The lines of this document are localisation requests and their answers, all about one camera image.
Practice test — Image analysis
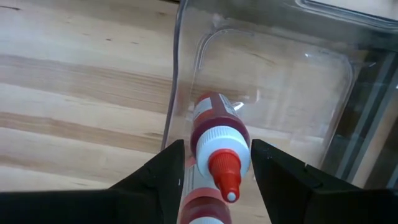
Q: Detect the black aluminium table frame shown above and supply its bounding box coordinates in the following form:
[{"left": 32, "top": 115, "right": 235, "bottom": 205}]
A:
[{"left": 322, "top": 46, "right": 398, "bottom": 190}]

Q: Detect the clear plastic container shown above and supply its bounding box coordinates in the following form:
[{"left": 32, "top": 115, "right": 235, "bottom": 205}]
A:
[{"left": 161, "top": 0, "right": 398, "bottom": 190}]

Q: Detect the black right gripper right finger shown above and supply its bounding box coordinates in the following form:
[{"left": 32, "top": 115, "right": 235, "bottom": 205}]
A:
[{"left": 251, "top": 139, "right": 363, "bottom": 224}]

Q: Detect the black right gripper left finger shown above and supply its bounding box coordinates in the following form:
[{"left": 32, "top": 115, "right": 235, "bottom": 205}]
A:
[{"left": 107, "top": 139, "right": 186, "bottom": 224}]

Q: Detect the magenta paint bottle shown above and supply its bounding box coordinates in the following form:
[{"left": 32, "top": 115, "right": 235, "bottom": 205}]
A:
[{"left": 189, "top": 91, "right": 252, "bottom": 203}]

